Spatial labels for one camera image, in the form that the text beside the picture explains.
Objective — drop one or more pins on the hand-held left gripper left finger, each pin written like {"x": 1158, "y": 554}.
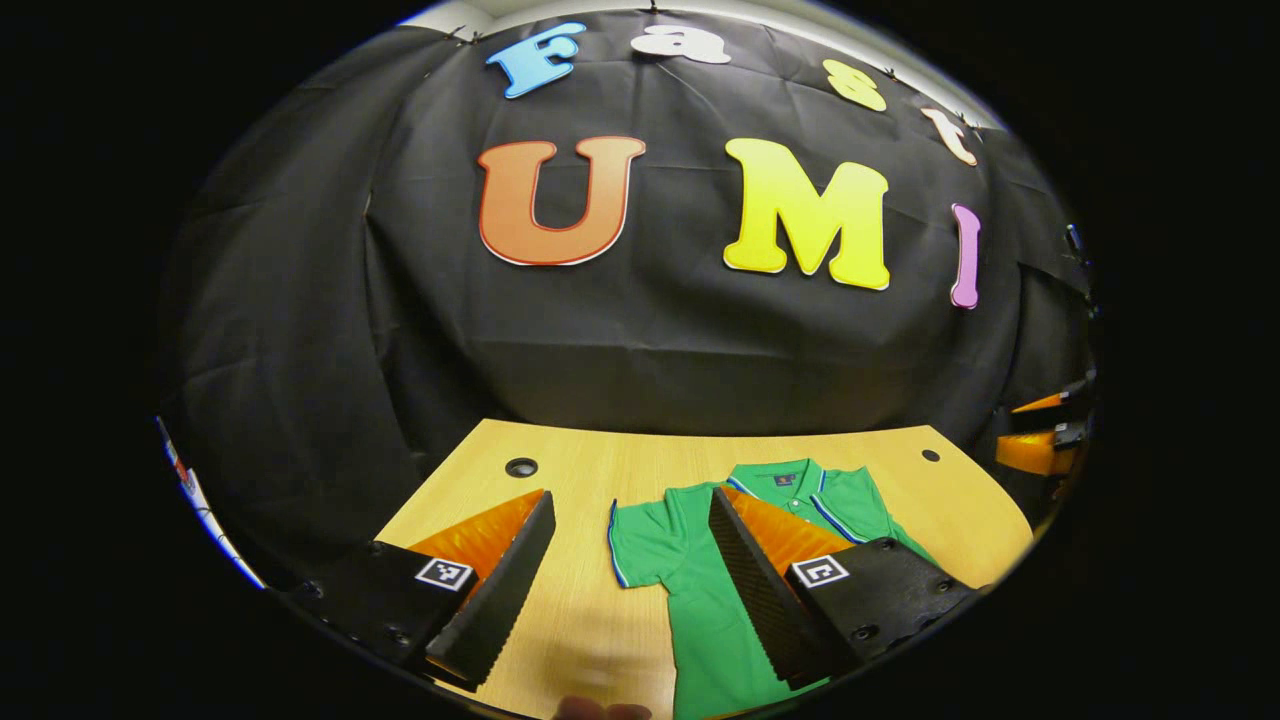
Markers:
{"x": 505, "y": 600}

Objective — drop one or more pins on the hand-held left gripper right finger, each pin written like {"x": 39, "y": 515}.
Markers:
{"x": 760, "y": 600}

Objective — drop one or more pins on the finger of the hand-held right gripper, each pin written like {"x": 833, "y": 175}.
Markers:
{"x": 1035, "y": 452}
{"x": 1040, "y": 402}

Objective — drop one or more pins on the green T-shirt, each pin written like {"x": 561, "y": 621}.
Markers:
{"x": 700, "y": 620}

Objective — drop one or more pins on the black backdrop cloth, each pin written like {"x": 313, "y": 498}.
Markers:
{"x": 640, "y": 340}

